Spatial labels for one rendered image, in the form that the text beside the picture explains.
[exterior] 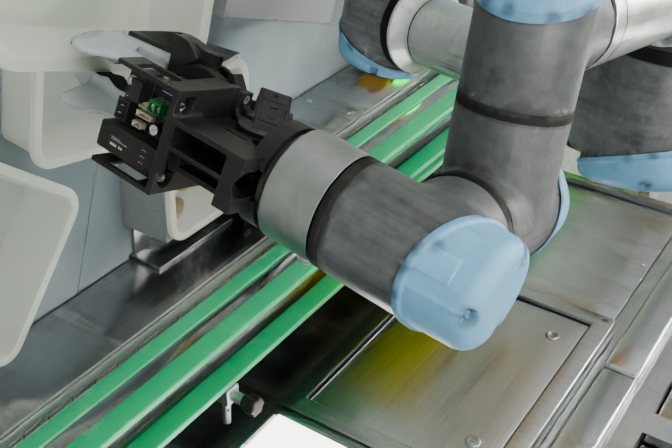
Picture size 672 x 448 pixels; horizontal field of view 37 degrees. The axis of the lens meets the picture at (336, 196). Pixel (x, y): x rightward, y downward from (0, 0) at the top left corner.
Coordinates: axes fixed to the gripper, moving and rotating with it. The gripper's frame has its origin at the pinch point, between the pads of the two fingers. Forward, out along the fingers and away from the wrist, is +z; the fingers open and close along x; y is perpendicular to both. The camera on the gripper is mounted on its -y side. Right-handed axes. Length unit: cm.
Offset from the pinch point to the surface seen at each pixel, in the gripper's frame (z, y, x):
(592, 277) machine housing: -17, -120, 37
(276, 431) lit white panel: 1, -56, 58
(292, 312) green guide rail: 10, -66, 46
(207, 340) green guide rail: 10, -46, 45
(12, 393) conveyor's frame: 20, -24, 52
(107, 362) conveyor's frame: 16, -34, 48
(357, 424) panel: -7, -63, 54
